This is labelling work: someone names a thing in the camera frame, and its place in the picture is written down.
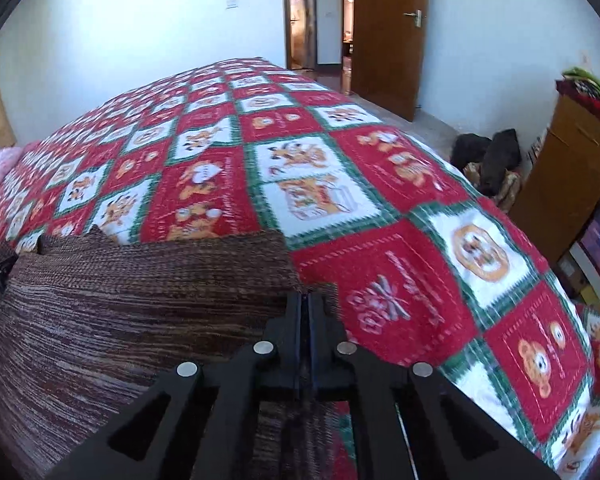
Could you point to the red checked printed bed sheet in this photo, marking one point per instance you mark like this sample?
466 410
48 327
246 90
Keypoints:
380 260

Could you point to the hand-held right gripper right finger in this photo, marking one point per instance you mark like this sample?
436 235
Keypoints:
317 340

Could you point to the brown wooden desk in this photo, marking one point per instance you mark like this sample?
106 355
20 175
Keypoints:
565 175

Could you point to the brown door frame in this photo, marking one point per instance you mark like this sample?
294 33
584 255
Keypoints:
285 10

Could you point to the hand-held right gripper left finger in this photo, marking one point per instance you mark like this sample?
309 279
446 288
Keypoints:
292 330

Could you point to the brown knitted sweater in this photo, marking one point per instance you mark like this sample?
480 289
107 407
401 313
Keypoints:
130 310

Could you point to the black bag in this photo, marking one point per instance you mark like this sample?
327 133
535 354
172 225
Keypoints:
500 160

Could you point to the brown wooden door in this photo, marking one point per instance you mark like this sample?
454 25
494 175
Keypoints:
385 35

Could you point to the pile of folded clothes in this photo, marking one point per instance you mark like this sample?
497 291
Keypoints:
592 87

